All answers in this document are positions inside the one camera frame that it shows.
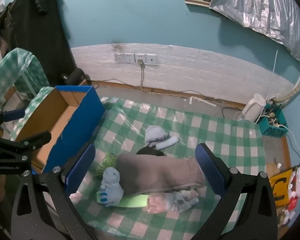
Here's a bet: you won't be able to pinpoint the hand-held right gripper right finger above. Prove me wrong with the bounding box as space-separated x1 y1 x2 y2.
195 143 278 240

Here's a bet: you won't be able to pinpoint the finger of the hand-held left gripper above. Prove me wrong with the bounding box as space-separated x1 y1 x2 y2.
0 108 25 137
0 131 52 156

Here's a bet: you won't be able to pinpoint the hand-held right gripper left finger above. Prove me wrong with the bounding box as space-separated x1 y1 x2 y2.
11 142 100 240

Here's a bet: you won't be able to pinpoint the green bumpy cloth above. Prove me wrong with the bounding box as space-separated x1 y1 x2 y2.
96 152 118 179

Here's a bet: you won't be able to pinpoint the light blue striped sock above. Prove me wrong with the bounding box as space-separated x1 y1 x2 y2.
96 167 125 207

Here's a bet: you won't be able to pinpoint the grey patterned sock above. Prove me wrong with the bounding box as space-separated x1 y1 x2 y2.
165 190 199 212

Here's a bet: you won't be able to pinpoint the blue cardboard box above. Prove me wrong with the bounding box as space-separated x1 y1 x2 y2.
15 85 106 174

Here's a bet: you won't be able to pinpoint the grey pants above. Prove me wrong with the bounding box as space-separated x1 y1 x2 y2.
116 152 207 195

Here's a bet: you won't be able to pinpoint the white sock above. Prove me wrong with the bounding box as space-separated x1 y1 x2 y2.
155 136 178 150

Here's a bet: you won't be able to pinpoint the black sock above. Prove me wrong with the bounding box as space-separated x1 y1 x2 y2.
136 146 167 157

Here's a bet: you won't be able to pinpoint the light green foam sheet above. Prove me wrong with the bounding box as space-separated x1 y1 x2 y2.
114 192 150 208

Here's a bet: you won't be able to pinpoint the pink sock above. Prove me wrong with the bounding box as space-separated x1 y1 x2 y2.
146 195 170 213

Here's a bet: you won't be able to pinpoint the grey sock bundle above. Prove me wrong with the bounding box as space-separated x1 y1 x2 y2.
144 125 169 147

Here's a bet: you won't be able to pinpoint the green checked plastic tablecloth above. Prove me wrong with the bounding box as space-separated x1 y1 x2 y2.
10 86 57 140
70 97 263 240
0 49 50 110

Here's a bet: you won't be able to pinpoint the white plastic strip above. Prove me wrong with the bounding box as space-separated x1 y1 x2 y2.
189 95 215 105

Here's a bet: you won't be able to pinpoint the black dumbbell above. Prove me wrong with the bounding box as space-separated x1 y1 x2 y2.
60 68 85 84

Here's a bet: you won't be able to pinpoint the yellow sign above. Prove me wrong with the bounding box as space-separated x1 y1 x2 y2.
269 169 294 203

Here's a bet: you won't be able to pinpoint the teal plastic basket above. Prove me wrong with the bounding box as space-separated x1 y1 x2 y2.
255 102 289 138

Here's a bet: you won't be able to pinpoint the white electric kettle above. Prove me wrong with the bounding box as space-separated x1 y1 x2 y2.
241 93 267 123

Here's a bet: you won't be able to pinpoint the white power strip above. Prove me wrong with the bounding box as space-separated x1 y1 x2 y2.
265 112 288 128

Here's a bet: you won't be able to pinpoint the black hanging jacket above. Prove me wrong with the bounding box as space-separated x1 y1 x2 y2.
0 0 78 85

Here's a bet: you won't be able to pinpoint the wooden strip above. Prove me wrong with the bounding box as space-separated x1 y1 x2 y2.
184 0 211 7

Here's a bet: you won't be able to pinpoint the silver foil sheet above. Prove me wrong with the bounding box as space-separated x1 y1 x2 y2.
209 0 300 67

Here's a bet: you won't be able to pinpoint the black floor cable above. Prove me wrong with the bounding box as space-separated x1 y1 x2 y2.
221 106 244 118

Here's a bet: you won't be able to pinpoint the white floor cable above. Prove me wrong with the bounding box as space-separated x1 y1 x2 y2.
286 127 300 165

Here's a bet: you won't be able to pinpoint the grey plug with cable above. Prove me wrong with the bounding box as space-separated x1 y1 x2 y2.
137 59 150 93

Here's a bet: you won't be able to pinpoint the white hanging cable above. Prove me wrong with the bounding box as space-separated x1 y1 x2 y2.
257 44 279 123

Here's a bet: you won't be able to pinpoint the beige corrugated hose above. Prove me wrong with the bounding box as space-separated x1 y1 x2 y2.
277 65 300 100

